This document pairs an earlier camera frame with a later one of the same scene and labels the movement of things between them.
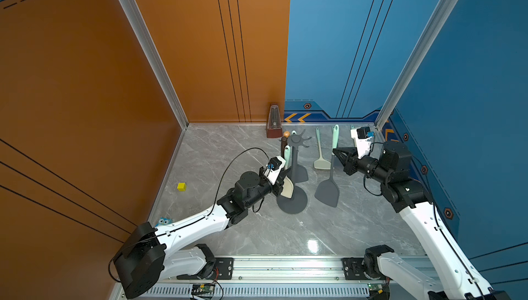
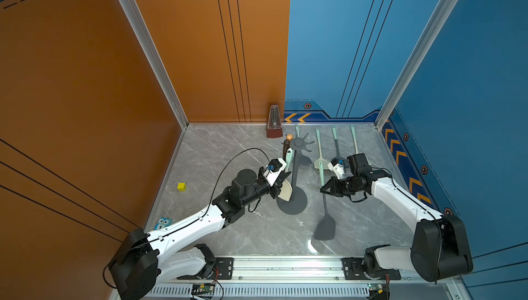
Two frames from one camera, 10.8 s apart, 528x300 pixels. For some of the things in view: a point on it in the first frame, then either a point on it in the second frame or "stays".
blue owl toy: x=163 y=221 stays
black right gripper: x=350 y=157 to x=332 y=183
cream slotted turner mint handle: x=288 y=186 stays
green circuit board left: x=203 y=287 stays
